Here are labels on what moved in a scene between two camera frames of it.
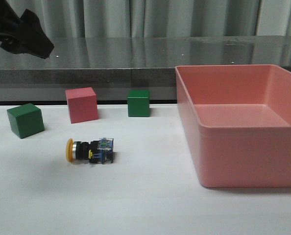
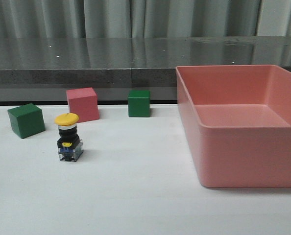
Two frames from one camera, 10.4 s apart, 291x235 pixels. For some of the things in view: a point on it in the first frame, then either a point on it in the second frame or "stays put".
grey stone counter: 113,65 stays put
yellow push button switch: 100,152 -> 70,145
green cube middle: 138,103 stays put
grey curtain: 165,18 stays put
